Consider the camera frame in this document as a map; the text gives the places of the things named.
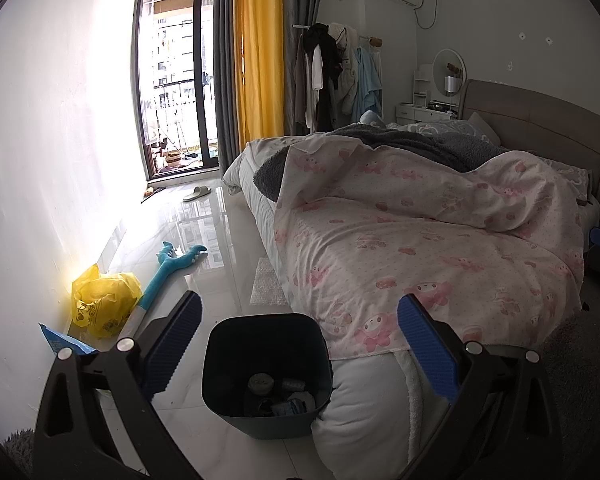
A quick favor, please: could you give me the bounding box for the black hanging garment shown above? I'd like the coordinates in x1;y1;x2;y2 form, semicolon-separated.
302;24;348;131

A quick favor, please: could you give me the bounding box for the grey brown hanging garment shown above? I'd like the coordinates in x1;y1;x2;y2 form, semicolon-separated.
294;27;313;128

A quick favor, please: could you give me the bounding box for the white hanging shirt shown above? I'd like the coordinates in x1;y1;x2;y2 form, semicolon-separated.
305;45;326;128

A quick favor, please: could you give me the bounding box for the dark plastic bin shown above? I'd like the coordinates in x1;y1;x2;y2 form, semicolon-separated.
201;312;334;441

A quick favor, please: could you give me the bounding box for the yellow curtain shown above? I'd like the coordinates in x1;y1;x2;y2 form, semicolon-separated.
235;0;286;143

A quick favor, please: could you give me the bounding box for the round mirror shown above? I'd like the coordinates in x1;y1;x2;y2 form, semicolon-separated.
432;49;467;98

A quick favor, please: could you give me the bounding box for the blue plush dinosaur stick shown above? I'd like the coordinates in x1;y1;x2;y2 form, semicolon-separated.
125;241;208;333

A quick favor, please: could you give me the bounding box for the white desktop shelf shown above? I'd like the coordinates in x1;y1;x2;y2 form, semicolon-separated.
412;64;436;106

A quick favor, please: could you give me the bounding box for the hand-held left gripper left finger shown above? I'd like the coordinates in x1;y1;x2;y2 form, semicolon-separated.
32;290;203;480

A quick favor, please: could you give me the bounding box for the blue patterned quilt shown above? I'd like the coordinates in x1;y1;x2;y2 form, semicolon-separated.
387;119;501;143

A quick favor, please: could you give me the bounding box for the beige pillow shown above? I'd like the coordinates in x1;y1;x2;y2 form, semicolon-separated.
467;111;501;146

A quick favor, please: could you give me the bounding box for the dark grey fleece blanket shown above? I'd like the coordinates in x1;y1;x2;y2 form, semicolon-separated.
254;124;506;198

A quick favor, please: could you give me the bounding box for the light blue hanging garment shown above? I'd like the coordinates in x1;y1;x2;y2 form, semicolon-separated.
350;47;383;118

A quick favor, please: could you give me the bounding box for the yellow plastic bag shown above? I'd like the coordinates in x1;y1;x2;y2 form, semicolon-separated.
71;263;143;339

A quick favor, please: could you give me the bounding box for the cream hanging jacket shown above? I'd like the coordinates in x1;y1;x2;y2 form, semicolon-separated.
330;22;362;116

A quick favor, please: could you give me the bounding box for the white vanity table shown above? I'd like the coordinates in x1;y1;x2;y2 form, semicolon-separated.
396;101;461;123

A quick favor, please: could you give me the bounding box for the blue packet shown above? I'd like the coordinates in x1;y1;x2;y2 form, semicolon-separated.
38;322;98;358

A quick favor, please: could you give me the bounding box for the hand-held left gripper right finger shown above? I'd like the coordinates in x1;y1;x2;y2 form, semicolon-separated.
396;293;563;480

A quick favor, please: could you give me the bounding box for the blue white tissue pack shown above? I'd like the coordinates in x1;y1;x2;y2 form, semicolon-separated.
272;392;316;417

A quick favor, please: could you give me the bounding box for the pink printed blanket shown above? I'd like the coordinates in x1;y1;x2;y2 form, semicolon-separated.
274;135;593;361

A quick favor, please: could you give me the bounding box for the bubble wrap sheet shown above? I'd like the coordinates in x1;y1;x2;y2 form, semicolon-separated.
250;257;287;306

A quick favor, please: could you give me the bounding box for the clothes rack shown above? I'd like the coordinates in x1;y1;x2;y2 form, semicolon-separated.
292;22;383;131

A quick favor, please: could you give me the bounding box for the beige padded headboard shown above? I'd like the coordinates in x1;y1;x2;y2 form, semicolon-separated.
460;79;600;196

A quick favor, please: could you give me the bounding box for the glass balcony door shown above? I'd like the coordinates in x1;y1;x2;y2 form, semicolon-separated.
134;0;220;181

